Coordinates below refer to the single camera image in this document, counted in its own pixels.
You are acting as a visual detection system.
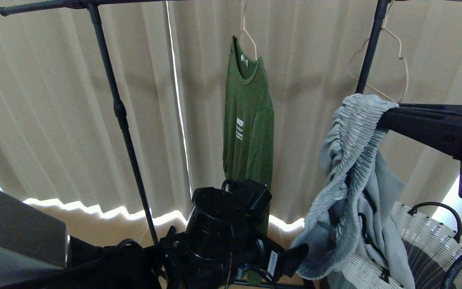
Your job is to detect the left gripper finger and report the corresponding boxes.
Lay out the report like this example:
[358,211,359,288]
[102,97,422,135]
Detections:
[281,242,310,278]

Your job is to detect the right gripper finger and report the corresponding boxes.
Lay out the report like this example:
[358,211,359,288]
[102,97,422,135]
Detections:
[377,103,462,161]

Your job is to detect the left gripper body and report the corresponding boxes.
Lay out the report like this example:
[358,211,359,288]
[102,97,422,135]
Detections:
[183,187,288,289]

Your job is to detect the pink clothes hanger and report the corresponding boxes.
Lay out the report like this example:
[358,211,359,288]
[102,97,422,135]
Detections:
[237,0,258,61]
[346,0,410,104]

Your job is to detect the pale grey shorts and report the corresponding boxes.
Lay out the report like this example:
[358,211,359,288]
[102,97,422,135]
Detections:
[290,93,416,289]

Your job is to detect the white laundry basket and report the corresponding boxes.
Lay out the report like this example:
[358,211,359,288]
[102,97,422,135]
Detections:
[327,201,462,289]

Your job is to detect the black clothes rack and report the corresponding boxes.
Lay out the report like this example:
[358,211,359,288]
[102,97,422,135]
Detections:
[0,0,462,289]

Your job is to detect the beige curtain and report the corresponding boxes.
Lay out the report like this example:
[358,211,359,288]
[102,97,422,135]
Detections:
[0,0,462,237]

